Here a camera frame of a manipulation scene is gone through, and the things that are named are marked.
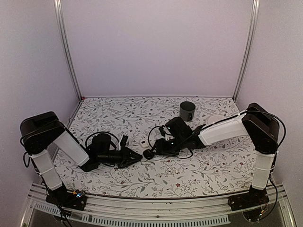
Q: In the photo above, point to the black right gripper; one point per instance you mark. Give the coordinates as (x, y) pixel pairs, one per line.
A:
(161, 150)

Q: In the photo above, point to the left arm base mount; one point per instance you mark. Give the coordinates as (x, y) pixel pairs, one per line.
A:
(61, 197)

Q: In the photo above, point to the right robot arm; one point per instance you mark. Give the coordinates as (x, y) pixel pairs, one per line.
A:
(266, 131)

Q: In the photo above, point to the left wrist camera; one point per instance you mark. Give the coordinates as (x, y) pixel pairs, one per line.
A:
(123, 142)

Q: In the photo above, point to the white open earbud case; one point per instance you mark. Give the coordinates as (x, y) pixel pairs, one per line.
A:
(144, 144)

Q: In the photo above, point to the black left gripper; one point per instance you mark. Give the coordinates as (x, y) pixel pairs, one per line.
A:
(126, 154)

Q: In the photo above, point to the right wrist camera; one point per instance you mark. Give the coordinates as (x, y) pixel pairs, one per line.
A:
(163, 132)

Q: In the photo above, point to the left aluminium frame post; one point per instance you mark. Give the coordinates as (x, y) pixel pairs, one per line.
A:
(66, 49)

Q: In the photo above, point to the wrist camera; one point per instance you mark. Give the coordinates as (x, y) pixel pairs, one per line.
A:
(163, 132)
(123, 142)

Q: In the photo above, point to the right aluminium frame post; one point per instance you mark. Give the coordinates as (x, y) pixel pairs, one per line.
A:
(247, 49)

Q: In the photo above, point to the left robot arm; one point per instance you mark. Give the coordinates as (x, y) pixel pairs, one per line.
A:
(44, 131)

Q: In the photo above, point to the black earbud charging case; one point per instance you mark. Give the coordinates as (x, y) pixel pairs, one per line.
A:
(148, 154)

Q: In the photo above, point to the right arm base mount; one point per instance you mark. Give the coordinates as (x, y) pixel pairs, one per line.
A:
(252, 198)

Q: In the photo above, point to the front aluminium rail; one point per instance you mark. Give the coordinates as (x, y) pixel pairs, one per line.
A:
(108, 211)

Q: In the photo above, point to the dark grey mug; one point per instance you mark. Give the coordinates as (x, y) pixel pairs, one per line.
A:
(187, 110)

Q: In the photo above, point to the aluminium frame post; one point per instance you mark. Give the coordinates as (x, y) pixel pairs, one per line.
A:
(66, 49)
(247, 49)

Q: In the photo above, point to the floral patterned table mat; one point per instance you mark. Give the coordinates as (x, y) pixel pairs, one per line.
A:
(223, 167)

